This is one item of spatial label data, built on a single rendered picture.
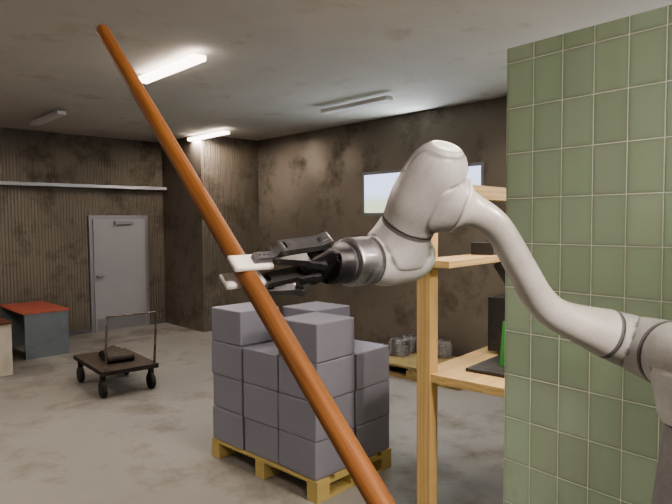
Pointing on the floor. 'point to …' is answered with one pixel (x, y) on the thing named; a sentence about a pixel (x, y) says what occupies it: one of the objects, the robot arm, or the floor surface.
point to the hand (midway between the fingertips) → (246, 271)
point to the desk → (38, 327)
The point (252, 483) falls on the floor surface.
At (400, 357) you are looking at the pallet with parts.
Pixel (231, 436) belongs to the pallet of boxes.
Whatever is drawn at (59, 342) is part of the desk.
